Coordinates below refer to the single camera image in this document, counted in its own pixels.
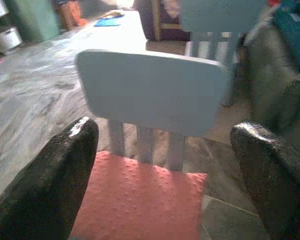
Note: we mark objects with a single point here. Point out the purple sofa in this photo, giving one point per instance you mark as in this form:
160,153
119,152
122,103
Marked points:
152,22

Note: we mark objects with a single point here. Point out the green cabinet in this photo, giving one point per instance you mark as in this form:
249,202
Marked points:
32,20

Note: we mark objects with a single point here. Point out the light blue child chair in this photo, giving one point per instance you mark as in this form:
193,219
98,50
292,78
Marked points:
220,15
150,90

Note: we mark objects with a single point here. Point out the blue suitcase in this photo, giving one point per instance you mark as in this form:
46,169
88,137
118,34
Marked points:
292,32

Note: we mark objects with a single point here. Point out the pink dotted pillow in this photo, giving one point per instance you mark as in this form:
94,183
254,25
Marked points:
137,200

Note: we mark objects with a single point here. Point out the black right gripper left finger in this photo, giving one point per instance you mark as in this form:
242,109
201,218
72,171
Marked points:
47,185

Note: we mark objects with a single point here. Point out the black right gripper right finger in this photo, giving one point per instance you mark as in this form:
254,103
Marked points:
275,190

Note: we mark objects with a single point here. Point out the beige crumpled cloth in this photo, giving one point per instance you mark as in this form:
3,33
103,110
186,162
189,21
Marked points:
112,14

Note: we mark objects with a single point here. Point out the orange cloth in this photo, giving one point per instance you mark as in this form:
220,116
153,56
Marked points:
71,13

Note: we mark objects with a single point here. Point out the white floor appliance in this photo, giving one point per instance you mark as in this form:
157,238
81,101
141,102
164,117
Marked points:
7,38

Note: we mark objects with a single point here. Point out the dark green leather sofa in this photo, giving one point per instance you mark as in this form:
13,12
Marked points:
270,87

